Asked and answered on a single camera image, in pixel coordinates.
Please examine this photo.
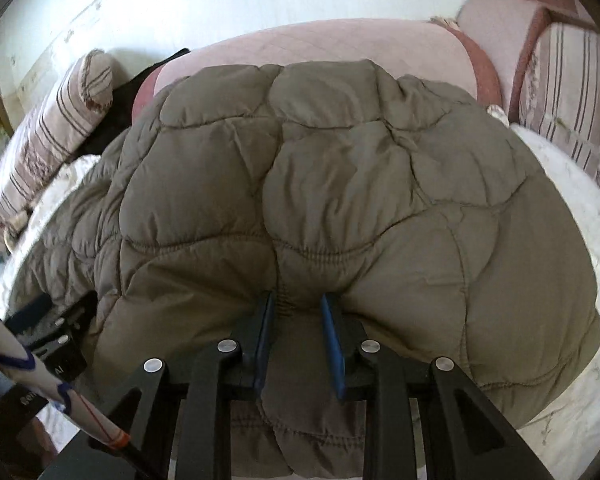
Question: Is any striped floral cushion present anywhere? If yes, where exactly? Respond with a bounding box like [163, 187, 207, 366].
[517, 22, 600, 197]

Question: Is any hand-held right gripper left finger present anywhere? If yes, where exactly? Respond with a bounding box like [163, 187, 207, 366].
[40, 292, 276, 480]

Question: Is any olive quilted puffer jacket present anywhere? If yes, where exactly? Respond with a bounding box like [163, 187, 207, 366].
[7, 59, 600, 480]

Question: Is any striped floral pillow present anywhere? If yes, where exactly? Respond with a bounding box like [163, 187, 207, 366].
[0, 49, 117, 257]

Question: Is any pink upholstered backrest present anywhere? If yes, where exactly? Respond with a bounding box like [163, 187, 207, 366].
[132, 17, 504, 117]

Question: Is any white leaf print bed sheet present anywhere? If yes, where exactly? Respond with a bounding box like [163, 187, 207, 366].
[0, 110, 600, 461]

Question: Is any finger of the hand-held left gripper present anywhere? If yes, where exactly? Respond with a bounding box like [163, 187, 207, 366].
[2, 293, 99, 356]

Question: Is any pink upholstered armrest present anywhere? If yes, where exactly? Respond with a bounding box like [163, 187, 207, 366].
[457, 0, 599, 124]

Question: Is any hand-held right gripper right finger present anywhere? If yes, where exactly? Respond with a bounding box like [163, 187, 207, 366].
[320, 293, 556, 480]

